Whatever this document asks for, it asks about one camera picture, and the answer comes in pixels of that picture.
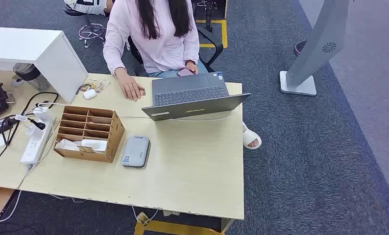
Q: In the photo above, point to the white paper card sleeve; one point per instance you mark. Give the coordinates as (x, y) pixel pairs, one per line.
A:
(66, 145)
(95, 145)

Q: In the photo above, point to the person's right hand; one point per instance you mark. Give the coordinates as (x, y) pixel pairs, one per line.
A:
(129, 87)

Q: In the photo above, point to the grey kiosk stand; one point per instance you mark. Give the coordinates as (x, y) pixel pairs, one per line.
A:
(318, 39)

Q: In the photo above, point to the white earbuds case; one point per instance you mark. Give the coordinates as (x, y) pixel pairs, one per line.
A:
(90, 94)

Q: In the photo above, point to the black stool chrome base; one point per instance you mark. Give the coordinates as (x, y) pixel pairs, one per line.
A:
(92, 31)

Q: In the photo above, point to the white cabinet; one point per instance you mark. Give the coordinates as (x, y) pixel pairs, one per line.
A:
(25, 45)

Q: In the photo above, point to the pink smartphone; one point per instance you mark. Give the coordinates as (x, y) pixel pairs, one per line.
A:
(184, 72)

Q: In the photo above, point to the white power plug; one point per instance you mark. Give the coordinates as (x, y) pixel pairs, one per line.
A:
(34, 132)

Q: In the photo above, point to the wooden compartment organizer box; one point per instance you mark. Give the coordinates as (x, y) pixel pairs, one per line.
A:
(113, 139)

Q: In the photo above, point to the pile of patterned cards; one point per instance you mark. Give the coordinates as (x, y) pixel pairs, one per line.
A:
(98, 85)

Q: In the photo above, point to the hanging patterned tag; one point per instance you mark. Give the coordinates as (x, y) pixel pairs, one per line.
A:
(143, 219)

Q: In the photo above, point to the small paper label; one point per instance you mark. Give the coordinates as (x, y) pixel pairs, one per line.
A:
(171, 213)

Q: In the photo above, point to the black equipment stand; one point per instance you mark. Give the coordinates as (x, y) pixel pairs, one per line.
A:
(209, 13)

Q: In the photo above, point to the white charger adapter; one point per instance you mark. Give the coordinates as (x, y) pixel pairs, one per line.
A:
(43, 114)

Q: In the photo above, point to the white slipper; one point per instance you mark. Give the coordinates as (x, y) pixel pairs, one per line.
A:
(250, 136)

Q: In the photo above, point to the grey laptop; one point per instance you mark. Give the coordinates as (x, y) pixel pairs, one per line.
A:
(188, 84)

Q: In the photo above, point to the person's right forearm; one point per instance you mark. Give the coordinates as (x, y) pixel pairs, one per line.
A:
(111, 60)

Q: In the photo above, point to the dark round base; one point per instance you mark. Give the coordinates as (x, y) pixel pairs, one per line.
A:
(299, 48)

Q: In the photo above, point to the person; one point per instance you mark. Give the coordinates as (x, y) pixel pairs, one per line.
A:
(87, 6)
(162, 48)

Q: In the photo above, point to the patterned room key card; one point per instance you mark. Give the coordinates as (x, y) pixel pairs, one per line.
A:
(85, 149)

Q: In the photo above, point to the patterned ID card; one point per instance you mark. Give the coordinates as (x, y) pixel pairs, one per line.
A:
(143, 92)

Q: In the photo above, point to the white power strip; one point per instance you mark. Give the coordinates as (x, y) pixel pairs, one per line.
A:
(35, 146)

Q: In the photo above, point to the yellow floor tape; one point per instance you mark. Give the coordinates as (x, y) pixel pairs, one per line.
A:
(168, 228)

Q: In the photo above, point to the grey tumbler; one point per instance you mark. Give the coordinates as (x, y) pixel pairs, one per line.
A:
(32, 76)

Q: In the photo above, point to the person's left hand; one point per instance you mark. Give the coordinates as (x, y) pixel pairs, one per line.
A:
(192, 67)

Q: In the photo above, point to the black power plug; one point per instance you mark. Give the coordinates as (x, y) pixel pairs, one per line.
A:
(38, 124)

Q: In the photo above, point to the person's left forearm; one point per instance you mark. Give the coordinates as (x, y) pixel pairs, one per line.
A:
(193, 52)

